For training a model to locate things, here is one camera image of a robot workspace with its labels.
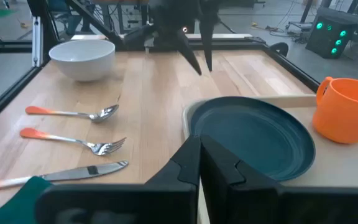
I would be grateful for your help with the beige plastic tray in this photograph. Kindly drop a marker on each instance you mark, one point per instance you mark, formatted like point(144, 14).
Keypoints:
point(337, 165)

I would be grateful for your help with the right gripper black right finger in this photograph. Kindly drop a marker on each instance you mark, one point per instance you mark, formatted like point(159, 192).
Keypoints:
point(228, 186)

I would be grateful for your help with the dark teal plate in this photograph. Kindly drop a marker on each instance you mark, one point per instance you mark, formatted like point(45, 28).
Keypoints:
point(253, 137)

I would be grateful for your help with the black computer green lights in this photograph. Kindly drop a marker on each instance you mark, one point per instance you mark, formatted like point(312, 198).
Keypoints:
point(328, 34)

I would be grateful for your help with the black frame clamp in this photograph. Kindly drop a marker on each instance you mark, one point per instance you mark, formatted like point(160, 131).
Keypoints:
point(279, 48)

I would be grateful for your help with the black flat bracket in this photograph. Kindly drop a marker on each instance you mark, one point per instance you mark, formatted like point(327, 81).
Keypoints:
point(255, 39)

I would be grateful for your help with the silver aluminium post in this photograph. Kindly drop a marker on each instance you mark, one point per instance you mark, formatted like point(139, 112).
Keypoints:
point(37, 40)

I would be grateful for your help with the dark green napkin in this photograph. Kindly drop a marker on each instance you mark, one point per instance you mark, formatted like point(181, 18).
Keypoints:
point(17, 205)

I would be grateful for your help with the orange plastic cup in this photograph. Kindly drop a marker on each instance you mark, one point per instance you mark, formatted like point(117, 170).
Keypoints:
point(346, 115)

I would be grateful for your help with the white bowl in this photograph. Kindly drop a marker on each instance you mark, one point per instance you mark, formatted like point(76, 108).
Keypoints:
point(82, 60)

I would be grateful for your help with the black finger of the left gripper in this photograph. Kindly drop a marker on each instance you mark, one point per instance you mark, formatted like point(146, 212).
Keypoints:
point(208, 46)
point(188, 53)

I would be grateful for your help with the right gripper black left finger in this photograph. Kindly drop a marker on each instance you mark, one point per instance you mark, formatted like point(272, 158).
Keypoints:
point(179, 174)

